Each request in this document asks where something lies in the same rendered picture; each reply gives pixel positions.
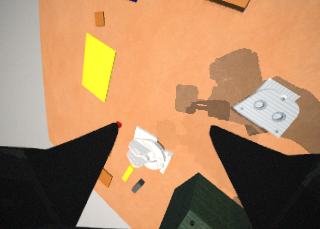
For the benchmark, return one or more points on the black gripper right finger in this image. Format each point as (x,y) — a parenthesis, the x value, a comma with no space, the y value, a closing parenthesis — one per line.
(266,181)

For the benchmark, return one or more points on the small orange block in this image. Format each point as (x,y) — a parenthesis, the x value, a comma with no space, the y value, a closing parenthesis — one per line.
(99,19)

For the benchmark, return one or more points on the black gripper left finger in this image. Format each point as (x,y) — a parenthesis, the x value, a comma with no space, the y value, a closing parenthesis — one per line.
(63,176)

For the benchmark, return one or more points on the yellow flat plate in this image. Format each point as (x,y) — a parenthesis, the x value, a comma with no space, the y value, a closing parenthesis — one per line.
(99,60)

